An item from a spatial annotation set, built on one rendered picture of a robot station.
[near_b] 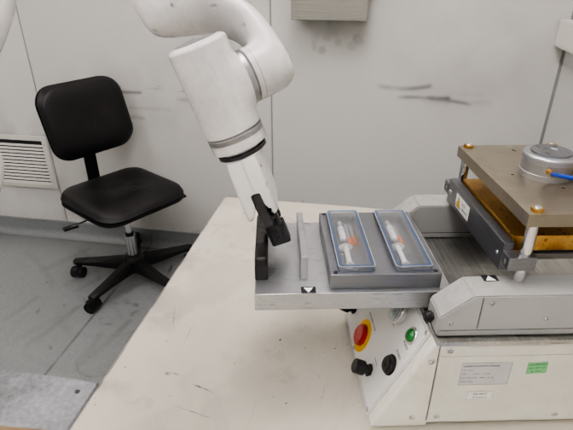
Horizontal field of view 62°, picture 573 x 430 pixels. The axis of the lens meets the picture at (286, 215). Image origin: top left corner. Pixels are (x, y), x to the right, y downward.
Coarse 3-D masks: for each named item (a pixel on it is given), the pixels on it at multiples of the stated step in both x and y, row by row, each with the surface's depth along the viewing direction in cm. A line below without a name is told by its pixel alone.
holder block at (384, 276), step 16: (320, 224) 86; (368, 224) 84; (368, 240) 79; (384, 256) 75; (432, 256) 75; (336, 272) 71; (352, 272) 71; (368, 272) 71; (384, 272) 71; (400, 272) 71; (416, 272) 71; (432, 272) 71
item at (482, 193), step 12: (468, 180) 85; (480, 180) 85; (480, 192) 81; (492, 204) 77; (492, 216) 74; (504, 216) 73; (504, 228) 70; (516, 228) 70; (540, 228) 70; (552, 228) 70; (564, 228) 70; (516, 240) 68; (540, 240) 68; (552, 240) 68; (564, 240) 68; (540, 252) 70; (552, 252) 70; (564, 252) 70
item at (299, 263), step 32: (288, 224) 89; (416, 224) 89; (288, 256) 80; (320, 256) 80; (256, 288) 72; (288, 288) 72; (320, 288) 72; (352, 288) 72; (384, 288) 72; (416, 288) 72
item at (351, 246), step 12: (336, 216) 85; (348, 216) 85; (336, 228) 81; (348, 228) 81; (360, 228) 81; (336, 240) 78; (348, 240) 78; (360, 240) 78; (336, 252) 74; (348, 252) 74; (360, 252) 74; (348, 264) 71; (360, 264) 71; (372, 264) 71
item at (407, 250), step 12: (384, 216) 85; (396, 216) 85; (384, 228) 81; (396, 228) 81; (408, 228) 81; (396, 240) 78; (408, 240) 78; (396, 252) 74; (408, 252) 74; (420, 252) 74; (396, 264) 71; (408, 264) 71; (420, 264) 71
